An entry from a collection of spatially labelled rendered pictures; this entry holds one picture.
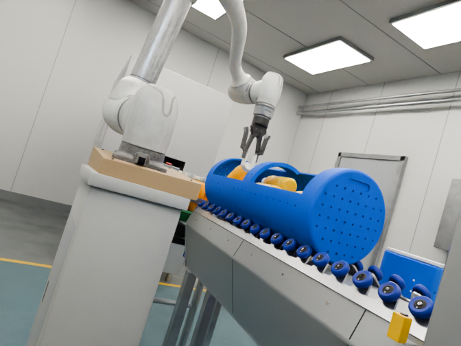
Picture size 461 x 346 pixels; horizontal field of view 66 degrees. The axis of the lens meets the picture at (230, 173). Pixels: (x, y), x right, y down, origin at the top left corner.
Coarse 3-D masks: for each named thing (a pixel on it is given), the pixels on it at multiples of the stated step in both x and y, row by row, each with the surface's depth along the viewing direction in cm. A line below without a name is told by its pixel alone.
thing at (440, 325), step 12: (456, 228) 40; (456, 240) 39; (456, 252) 39; (456, 264) 38; (444, 276) 39; (456, 276) 38; (444, 288) 39; (456, 288) 38; (444, 300) 38; (456, 300) 37; (432, 312) 39; (444, 312) 38; (456, 312) 37; (432, 324) 39; (444, 324) 38; (456, 324) 37; (432, 336) 38; (444, 336) 37; (456, 336) 36
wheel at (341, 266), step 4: (336, 264) 88; (340, 264) 88; (344, 264) 87; (332, 268) 88; (336, 268) 87; (340, 268) 86; (344, 268) 85; (348, 268) 86; (332, 272) 87; (336, 272) 86; (340, 272) 85; (344, 272) 85; (336, 276) 86; (340, 276) 86
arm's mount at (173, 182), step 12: (96, 156) 119; (108, 156) 114; (96, 168) 111; (108, 168) 105; (120, 168) 107; (132, 168) 108; (144, 168) 111; (168, 168) 142; (132, 180) 109; (144, 180) 110; (156, 180) 112; (168, 180) 114; (180, 180) 116; (192, 180) 120; (168, 192) 114; (180, 192) 116; (192, 192) 118
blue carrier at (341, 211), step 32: (224, 160) 177; (224, 192) 154; (256, 192) 128; (288, 192) 110; (320, 192) 99; (352, 192) 103; (288, 224) 108; (320, 224) 99; (352, 224) 105; (352, 256) 105
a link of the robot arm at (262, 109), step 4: (256, 104) 160; (260, 104) 158; (264, 104) 157; (268, 104) 157; (256, 108) 159; (260, 108) 158; (264, 108) 157; (268, 108) 157; (272, 108) 159; (256, 112) 158; (260, 112) 157; (264, 112) 157; (268, 112) 158; (272, 112) 159; (264, 116) 158; (268, 116) 158
